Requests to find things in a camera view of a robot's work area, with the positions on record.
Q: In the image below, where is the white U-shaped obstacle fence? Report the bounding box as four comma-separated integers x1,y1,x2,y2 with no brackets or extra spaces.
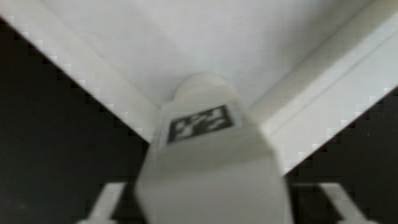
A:
253,0,398,171

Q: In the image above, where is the white table leg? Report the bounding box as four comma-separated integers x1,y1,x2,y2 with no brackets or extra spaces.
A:
135,74,294,224

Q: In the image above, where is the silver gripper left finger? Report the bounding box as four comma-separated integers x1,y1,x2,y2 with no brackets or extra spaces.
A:
77,182,126,224

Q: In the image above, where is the white square tabletop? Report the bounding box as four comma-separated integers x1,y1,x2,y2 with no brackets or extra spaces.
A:
0,0,372,137

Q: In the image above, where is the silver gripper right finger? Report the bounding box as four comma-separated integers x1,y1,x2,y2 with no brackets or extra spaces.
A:
320,183,381,224

